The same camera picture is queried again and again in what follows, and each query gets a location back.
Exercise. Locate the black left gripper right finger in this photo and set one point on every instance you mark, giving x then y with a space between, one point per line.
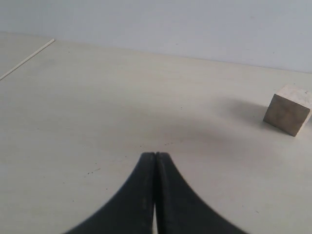
179 210

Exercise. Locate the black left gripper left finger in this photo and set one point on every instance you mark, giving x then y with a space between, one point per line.
131 209

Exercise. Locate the medium-large wooden cube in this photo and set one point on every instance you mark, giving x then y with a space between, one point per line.
289 110

